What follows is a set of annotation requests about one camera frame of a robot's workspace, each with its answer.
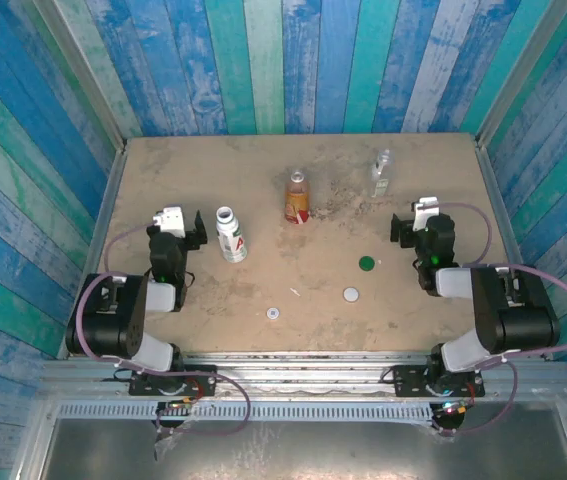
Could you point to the amber bottle red label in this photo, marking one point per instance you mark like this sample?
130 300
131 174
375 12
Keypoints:
297 202

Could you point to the aluminium corner post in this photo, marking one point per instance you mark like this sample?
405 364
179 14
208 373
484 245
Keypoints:
84 75
520 75

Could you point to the small white plastic scrap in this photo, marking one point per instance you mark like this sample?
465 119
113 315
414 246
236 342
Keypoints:
295 291

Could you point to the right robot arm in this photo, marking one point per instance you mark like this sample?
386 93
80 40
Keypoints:
513 310

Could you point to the aluminium mounting rail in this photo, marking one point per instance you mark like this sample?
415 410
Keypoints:
303 372

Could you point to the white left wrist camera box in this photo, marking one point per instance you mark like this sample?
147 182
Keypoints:
170 220

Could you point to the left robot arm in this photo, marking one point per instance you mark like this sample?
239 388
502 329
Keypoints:
103 320

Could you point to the white bottle red green label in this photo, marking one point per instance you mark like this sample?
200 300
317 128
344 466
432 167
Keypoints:
233 245

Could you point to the aluminium side rail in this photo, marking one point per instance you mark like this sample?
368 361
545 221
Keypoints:
499 200
94 240

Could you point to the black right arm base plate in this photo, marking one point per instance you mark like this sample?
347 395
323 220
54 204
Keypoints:
408 382

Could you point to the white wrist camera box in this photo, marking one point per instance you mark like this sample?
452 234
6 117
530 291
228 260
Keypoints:
425 212
170 220

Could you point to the white bottle cap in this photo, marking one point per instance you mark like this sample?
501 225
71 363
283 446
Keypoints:
350 294

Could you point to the grey metal panel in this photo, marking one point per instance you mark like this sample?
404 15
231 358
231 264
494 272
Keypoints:
313 450

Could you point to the small electronics board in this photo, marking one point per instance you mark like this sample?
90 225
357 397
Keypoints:
178 406
453 409

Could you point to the small grey printed bottle cap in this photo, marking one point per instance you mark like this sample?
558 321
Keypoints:
273 313

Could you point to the clear bottle green label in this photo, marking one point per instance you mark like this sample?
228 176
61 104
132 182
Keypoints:
380 175

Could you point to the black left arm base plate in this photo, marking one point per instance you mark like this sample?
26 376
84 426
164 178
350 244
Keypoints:
203 382

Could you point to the green bottle cap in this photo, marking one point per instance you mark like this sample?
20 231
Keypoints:
366 263

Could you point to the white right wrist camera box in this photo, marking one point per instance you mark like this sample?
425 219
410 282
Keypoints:
425 212

